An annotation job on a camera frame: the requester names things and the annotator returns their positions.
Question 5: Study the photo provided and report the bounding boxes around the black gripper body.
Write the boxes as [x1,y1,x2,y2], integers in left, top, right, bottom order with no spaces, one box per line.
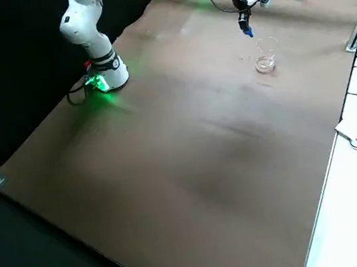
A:
[231,0,253,21]

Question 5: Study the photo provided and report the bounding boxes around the clear glass beaker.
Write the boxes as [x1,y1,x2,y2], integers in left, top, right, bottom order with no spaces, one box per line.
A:
[251,35,283,75]

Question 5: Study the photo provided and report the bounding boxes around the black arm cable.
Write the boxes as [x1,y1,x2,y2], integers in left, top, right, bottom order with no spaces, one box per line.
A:
[64,77,100,108]

